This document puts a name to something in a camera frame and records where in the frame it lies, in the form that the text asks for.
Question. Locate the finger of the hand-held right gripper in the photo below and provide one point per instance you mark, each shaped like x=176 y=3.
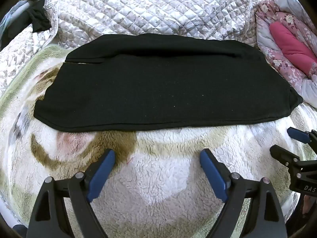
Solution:
x=282 y=155
x=298 y=134

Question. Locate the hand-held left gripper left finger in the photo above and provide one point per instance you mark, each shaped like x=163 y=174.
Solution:
x=101 y=172

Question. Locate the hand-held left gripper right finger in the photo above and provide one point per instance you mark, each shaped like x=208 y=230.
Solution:
x=213 y=172

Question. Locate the black pants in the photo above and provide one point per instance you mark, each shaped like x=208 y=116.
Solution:
x=161 y=84

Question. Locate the printed fleece blanket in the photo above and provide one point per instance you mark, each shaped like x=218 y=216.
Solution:
x=161 y=178

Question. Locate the pink floral comforter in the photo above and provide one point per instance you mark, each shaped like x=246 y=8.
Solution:
x=284 y=62

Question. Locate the plain pink cloth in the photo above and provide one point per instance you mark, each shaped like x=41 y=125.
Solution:
x=292 y=47

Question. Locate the black garment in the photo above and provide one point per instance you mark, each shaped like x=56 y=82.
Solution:
x=37 y=17

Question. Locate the quilted floral bedspread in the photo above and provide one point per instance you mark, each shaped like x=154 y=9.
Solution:
x=136 y=7

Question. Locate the light blue garment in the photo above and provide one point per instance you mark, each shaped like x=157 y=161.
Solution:
x=5 y=26

